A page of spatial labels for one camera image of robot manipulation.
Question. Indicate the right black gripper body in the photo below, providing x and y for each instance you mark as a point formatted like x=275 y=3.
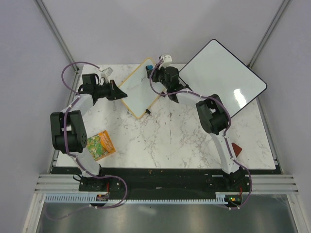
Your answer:
x=158 y=76

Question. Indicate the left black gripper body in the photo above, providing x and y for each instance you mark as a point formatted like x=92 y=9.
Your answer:
x=104 y=91

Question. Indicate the yellow framed small whiteboard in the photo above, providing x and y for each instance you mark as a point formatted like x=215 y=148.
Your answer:
x=140 y=96

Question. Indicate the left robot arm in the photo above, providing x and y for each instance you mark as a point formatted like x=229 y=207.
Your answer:
x=67 y=126

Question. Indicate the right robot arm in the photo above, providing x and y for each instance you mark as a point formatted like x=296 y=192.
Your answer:
x=213 y=116

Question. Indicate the black framed large whiteboard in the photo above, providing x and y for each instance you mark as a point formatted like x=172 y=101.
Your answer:
x=215 y=70

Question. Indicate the orange green picture book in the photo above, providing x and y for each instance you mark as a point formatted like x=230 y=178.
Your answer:
x=100 y=146

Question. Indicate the red brown square block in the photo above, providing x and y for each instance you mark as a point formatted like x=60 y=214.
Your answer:
x=237 y=149

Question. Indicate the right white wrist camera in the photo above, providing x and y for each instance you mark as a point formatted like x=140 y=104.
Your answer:
x=165 y=59

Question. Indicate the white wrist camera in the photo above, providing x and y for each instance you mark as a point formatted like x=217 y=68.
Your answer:
x=165 y=59
x=106 y=72

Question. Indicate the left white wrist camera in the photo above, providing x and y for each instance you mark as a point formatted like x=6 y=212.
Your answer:
x=106 y=72

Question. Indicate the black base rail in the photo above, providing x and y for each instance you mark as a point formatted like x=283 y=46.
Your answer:
x=142 y=183

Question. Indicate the left aluminium frame post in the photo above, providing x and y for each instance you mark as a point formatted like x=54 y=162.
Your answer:
x=53 y=27

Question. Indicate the aluminium frame post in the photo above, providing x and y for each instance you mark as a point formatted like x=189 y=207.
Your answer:
x=268 y=33
x=53 y=27

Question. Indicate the white slotted cable duct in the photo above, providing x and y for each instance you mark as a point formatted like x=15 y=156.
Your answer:
x=96 y=199

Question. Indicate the right aluminium frame post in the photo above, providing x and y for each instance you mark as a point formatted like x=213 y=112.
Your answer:
x=268 y=33

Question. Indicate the aluminium front rail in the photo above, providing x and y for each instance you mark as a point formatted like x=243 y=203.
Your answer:
x=261 y=184

